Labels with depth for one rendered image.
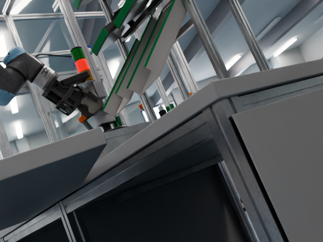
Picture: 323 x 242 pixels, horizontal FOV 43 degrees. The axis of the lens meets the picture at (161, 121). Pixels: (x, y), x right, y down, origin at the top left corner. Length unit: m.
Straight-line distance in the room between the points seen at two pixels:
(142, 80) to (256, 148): 0.51
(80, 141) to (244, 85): 0.28
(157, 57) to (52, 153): 0.45
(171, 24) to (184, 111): 0.40
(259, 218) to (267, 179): 0.06
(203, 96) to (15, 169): 0.30
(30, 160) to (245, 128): 0.33
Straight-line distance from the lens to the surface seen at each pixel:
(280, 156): 0.69
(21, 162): 0.61
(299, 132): 0.75
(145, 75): 1.09
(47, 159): 0.61
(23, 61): 1.36
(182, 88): 1.37
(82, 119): 1.37
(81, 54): 1.71
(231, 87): 0.66
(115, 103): 1.20
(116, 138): 1.21
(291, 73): 0.80
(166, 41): 1.01
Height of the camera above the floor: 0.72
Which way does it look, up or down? 10 degrees up
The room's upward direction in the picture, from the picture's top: 23 degrees counter-clockwise
